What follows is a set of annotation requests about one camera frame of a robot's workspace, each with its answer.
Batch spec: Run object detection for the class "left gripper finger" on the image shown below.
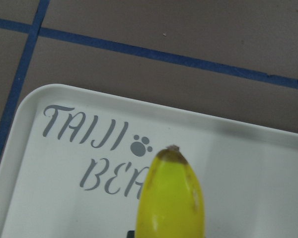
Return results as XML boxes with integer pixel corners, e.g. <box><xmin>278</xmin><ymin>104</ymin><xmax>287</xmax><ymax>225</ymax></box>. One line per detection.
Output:
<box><xmin>126</xmin><ymin>225</ymin><xmax>136</xmax><ymax>238</ymax></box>

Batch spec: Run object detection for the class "white bear tray plate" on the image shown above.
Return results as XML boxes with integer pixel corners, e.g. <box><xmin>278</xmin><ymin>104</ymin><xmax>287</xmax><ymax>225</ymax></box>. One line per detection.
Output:
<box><xmin>0</xmin><ymin>84</ymin><xmax>298</xmax><ymax>238</ymax></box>

